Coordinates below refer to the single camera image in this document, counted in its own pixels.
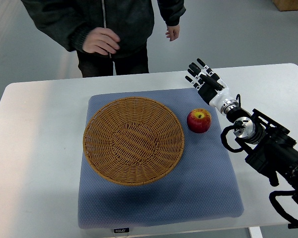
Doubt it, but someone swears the white table leg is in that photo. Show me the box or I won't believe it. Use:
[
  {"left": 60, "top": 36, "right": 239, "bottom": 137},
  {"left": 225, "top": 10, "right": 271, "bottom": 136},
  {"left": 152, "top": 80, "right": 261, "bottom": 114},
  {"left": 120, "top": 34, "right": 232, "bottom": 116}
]
[{"left": 248, "top": 227, "right": 263, "bottom": 238}]

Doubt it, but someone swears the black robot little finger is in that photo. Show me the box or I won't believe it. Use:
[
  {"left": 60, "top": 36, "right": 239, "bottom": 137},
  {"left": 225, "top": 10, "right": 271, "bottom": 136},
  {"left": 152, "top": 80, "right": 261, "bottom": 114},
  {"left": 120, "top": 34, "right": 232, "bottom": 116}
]
[{"left": 185, "top": 76, "right": 201, "bottom": 90}]

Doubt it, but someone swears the round wicker basket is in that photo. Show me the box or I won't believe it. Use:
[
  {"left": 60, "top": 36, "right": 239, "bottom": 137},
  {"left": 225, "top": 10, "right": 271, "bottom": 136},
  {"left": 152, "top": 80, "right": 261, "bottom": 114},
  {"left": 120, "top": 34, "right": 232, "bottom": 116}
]
[{"left": 83, "top": 97, "right": 185, "bottom": 186}]

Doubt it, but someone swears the black table control panel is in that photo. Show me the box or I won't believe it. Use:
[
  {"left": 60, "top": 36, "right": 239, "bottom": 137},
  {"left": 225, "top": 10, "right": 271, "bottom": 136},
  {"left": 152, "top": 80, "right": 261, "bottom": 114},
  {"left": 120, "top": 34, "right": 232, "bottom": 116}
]
[{"left": 288, "top": 223, "right": 298, "bottom": 229}]

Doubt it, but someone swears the person's left hand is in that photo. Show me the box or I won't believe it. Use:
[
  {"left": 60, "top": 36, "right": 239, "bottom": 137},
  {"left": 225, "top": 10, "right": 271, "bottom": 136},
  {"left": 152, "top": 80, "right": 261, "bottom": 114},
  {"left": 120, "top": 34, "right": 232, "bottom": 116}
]
[{"left": 165, "top": 24, "right": 180, "bottom": 42}]

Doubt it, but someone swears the person in dark jacket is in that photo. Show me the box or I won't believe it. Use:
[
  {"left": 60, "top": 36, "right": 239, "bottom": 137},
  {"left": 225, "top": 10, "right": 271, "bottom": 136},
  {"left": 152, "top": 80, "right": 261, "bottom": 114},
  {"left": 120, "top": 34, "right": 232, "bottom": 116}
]
[{"left": 20, "top": 0, "right": 187, "bottom": 78}]

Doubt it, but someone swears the red apple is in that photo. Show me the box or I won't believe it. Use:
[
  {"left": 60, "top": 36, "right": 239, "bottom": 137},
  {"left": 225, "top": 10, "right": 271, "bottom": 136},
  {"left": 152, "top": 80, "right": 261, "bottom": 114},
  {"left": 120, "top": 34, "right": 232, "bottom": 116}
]
[{"left": 186, "top": 109, "right": 212, "bottom": 133}]

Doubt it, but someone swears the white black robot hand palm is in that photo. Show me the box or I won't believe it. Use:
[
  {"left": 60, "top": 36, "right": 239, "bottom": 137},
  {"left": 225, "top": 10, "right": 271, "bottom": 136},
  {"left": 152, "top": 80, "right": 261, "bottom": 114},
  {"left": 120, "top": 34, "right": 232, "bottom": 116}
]
[{"left": 198, "top": 72, "right": 239, "bottom": 115}]

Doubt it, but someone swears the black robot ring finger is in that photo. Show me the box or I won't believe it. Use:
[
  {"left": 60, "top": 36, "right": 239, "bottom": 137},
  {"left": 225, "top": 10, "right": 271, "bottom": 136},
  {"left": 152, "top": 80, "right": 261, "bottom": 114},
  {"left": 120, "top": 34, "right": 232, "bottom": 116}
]
[{"left": 187, "top": 69, "right": 202, "bottom": 84}]

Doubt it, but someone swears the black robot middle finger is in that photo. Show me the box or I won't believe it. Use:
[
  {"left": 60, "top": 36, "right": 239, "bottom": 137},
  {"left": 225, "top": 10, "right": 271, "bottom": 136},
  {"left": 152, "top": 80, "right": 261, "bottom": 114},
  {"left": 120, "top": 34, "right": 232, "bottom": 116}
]
[{"left": 189, "top": 63, "right": 205, "bottom": 76}]

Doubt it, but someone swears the person's right hand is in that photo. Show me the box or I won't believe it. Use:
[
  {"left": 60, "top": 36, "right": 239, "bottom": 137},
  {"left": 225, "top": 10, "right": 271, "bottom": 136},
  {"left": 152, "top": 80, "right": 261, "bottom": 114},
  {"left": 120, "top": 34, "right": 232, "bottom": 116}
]
[{"left": 82, "top": 27, "right": 120, "bottom": 56}]

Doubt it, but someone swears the cardboard box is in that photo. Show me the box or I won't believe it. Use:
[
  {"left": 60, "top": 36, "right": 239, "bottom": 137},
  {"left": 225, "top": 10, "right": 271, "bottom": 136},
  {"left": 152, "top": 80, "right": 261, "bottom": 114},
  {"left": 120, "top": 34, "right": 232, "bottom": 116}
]
[{"left": 272, "top": 0, "right": 298, "bottom": 11}]

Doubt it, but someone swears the blue quilted cushion mat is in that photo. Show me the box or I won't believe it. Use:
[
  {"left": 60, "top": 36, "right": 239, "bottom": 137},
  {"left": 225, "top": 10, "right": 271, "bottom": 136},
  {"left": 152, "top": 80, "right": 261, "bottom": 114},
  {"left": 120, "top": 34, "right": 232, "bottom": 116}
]
[{"left": 78, "top": 88, "right": 244, "bottom": 229}]

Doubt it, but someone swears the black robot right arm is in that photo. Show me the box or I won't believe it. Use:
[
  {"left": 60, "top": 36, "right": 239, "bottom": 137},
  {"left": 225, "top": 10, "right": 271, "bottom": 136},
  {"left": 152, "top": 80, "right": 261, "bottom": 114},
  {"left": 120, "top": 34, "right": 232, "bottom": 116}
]
[{"left": 186, "top": 59, "right": 298, "bottom": 214}]

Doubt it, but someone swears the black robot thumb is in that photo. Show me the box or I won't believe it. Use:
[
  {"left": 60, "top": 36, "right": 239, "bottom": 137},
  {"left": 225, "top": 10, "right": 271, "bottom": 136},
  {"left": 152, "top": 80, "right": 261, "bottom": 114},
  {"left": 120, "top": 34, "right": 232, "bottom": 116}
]
[{"left": 199, "top": 74, "right": 224, "bottom": 90}]

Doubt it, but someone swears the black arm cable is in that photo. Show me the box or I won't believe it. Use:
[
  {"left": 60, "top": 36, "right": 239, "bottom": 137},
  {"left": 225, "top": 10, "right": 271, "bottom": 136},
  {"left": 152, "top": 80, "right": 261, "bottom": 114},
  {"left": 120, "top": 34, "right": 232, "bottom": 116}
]
[{"left": 220, "top": 93, "right": 298, "bottom": 223}]

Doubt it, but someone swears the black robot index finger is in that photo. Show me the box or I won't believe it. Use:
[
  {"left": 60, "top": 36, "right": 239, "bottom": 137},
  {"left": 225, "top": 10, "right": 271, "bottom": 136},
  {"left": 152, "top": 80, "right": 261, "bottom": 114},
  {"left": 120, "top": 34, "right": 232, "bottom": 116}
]
[{"left": 197, "top": 58, "right": 213, "bottom": 76}]

